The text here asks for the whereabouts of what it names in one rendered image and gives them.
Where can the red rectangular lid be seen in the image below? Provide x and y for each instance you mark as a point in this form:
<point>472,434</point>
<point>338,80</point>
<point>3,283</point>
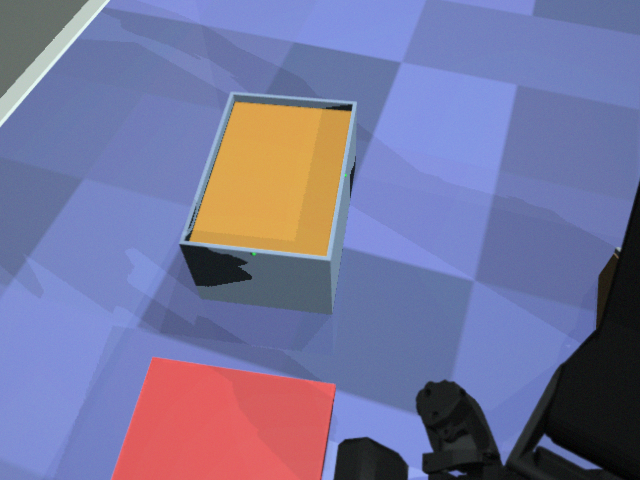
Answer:
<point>198,422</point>

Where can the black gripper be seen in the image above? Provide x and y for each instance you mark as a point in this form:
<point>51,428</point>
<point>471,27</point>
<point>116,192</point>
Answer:
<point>365,459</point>

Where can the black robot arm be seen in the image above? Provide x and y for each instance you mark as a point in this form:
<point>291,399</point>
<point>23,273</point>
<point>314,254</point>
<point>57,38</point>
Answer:
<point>591,406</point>

